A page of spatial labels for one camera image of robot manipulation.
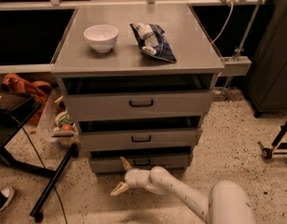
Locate grey top drawer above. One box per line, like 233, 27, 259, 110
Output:
63, 75, 213, 121

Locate white power cable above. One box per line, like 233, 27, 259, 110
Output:
210, 2, 236, 45

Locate grey middle drawer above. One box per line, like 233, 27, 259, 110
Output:
79, 116, 201, 151

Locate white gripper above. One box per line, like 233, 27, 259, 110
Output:
110, 157, 152, 196

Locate grey bottom drawer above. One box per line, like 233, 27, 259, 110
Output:
89, 147, 193, 174

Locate black floor cable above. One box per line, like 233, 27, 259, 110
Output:
11, 115, 69, 224

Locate dark grey cabinet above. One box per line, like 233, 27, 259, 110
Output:
244, 0, 287, 118

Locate orange fabric bag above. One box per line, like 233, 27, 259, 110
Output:
2, 73, 52, 125

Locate metal clamp pole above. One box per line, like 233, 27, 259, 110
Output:
220, 0, 264, 102

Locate black white sneaker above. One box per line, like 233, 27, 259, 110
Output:
0, 186, 15, 212

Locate black metal stand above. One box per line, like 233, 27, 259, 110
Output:
0, 89, 79, 223

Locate white ceramic bowl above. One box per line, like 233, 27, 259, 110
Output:
83, 24, 119, 53

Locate blue white chip bag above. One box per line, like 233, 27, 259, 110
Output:
130, 22, 177, 63

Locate grey drawer cabinet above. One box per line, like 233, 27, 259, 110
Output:
50, 3, 225, 161

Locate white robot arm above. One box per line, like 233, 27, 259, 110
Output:
110, 157, 256, 224

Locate grey drawer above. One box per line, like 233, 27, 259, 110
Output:
89, 147, 193, 174
63, 75, 213, 121
79, 116, 201, 151

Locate clear plastic bin with items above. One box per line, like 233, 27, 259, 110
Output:
37, 87, 79, 147

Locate black tripod with wheel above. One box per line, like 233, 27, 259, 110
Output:
258, 121, 287, 163

